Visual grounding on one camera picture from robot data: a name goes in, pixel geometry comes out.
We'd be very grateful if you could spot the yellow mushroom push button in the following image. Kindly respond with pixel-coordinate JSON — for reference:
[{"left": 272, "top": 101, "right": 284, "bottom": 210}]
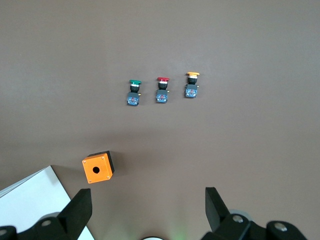
[{"left": 184, "top": 71, "right": 201, "bottom": 99}]

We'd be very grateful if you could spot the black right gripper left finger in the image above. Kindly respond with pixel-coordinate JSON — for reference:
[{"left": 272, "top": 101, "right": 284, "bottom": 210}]
[{"left": 0, "top": 188, "right": 93, "bottom": 240}]

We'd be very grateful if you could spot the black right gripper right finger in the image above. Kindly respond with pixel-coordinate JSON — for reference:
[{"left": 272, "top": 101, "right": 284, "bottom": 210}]
[{"left": 201, "top": 186, "right": 309, "bottom": 240}]

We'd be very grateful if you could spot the brown table cover mat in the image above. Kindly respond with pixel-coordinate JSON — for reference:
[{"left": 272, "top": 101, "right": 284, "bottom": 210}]
[{"left": 0, "top": 0, "right": 320, "bottom": 240}]

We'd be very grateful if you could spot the white drawer cabinet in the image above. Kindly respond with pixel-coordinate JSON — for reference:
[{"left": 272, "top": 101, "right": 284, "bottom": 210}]
[{"left": 0, "top": 165, "right": 95, "bottom": 240}]

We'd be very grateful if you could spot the orange button enclosure box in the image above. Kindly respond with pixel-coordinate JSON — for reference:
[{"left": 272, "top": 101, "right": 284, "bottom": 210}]
[{"left": 81, "top": 150, "right": 116, "bottom": 185}]

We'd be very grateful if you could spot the green mushroom push button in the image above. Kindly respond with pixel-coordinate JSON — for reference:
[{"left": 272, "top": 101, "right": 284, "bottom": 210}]
[{"left": 126, "top": 79, "right": 142, "bottom": 106}]

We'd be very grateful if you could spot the red mushroom push button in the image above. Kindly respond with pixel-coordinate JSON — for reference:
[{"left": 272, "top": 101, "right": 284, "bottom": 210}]
[{"left": 155, "top": 77, "right": 171, "bottom": 104}]

